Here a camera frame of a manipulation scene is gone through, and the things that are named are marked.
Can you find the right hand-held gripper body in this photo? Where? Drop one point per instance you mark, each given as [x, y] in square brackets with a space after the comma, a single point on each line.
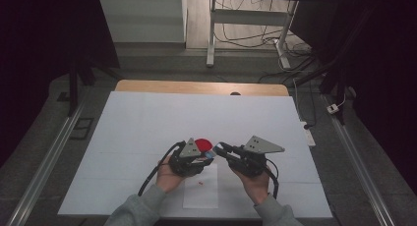
[252, 162]

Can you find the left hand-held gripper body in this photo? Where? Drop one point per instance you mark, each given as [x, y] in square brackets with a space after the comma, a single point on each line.
[187, 163]

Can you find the blue stamp cap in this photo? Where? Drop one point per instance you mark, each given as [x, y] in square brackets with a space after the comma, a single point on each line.
[208, 155]

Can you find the red round ink pad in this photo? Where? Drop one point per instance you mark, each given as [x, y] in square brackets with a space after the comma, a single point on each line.
[204, 143]

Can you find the person's right hand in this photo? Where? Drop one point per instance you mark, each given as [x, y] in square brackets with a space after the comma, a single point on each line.
[255, 186]

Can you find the person's left hand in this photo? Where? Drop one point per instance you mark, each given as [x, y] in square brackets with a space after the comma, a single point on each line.
[167, 180]

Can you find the white paper sheet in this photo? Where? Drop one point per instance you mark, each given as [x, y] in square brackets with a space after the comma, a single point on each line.
[205, 193]

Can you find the white power strip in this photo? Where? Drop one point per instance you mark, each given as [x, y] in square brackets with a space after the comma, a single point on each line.
[309, 136]

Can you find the white table cover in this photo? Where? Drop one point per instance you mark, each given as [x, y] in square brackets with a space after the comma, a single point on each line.
[137, 121]

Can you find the black stand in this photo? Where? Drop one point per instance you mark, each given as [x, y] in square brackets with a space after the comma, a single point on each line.
[73, 85]
[339, 88]

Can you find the white cabinet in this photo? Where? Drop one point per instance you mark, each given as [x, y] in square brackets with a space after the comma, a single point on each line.
[141, 18]

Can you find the dark curtain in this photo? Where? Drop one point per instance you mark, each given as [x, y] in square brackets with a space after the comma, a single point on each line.
[39, 55]
[387, 72]

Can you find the metal floor rail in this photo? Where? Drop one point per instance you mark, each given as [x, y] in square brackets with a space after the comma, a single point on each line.
[357, 160]
[46, 160]

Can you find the white desk frame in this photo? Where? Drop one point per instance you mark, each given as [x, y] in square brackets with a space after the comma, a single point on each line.
[249, 17]

